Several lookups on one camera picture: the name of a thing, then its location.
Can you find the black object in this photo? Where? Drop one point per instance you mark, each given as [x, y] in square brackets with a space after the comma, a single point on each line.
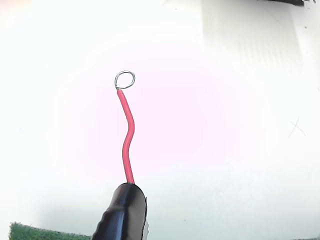
[287, 2]

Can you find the large green scouring sponge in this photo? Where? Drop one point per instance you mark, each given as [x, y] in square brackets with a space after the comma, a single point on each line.
[37, 233]

